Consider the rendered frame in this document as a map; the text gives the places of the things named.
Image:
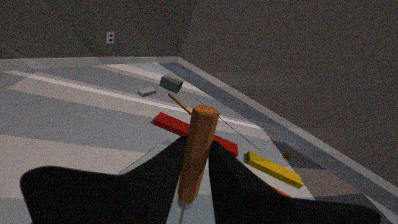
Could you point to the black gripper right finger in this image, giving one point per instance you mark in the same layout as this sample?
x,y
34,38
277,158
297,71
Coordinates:
x,y
241,197

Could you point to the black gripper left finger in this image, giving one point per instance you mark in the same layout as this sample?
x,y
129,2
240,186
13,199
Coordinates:
x,y
144,195

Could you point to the olive yellow long bar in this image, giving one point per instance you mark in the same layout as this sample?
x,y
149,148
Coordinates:
x,y
287,176

